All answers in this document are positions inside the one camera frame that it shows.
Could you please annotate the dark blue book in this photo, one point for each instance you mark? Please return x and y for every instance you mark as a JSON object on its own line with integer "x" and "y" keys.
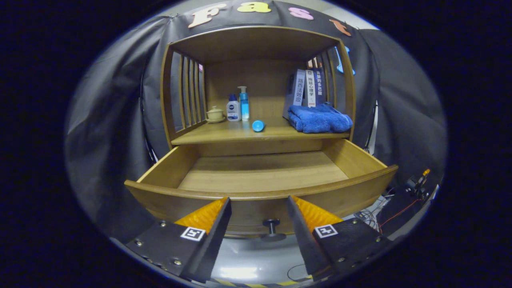
{"x": 319, "y": 86}

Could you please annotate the black device with orange tip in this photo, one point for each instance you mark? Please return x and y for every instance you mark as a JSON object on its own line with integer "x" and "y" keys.
{"x": 416, "y": 184}

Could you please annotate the black drawer knob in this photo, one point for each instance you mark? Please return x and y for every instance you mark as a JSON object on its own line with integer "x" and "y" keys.
{"x": 272, "y": 228}

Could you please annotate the white book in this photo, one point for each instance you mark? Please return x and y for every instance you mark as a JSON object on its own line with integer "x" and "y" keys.
{"x": 310, "y": 88}

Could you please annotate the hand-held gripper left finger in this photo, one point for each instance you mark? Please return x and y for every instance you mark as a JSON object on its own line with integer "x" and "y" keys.
{"x": 214, "y": 236}

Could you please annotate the black backdrop cloth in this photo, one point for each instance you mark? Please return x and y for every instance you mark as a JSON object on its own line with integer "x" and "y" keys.
{"x": 112, "y": 120}

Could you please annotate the wooden cabinet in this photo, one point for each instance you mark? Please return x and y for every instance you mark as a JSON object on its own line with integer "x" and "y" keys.
{"x": 256, "y": 80}

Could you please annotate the blue and white tube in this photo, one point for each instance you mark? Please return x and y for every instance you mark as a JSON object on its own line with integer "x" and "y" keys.
{"x": 258, "y": 126}

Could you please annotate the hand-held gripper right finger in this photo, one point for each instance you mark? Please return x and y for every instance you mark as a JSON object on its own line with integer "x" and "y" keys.
{"x": 302, "y": 236}

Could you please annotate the blue towel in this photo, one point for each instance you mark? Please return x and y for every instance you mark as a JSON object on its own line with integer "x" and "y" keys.
{"x": 320, "y": 120}

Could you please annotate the white bottle with blue cap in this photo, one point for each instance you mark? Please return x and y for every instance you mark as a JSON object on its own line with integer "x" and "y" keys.
{"x": 233, "y": 110}

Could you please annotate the beige lidded ceramic cup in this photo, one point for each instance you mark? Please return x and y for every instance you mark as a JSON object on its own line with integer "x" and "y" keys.
{"x": 215, "y": 114}

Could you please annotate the light grey book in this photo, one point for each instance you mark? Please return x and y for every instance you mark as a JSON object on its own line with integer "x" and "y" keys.
{"x": 298, "y": 88}

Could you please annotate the blue pump bottle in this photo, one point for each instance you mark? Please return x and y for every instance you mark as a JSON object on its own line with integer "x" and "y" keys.
{"x": 244, "y": 105}

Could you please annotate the wooden drawer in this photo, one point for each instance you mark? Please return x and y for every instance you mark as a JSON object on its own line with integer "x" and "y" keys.
{"x": 260, "y": 172}

